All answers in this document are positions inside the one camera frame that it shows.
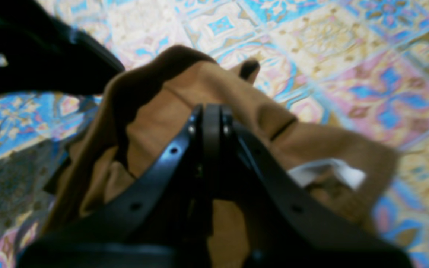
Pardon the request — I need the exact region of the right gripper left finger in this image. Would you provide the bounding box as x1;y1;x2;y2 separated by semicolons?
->
17;105;211;268

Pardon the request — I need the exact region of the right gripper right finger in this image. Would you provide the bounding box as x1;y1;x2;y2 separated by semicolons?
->
211;105;411;268

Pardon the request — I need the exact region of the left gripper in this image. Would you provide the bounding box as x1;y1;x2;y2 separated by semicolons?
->
0;0;125;96

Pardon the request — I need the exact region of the brown t-shirt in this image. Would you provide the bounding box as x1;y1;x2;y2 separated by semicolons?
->
39;46;398;268

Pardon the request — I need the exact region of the patterned tablecloth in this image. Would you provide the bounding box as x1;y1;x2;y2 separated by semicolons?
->
0;0;429;268

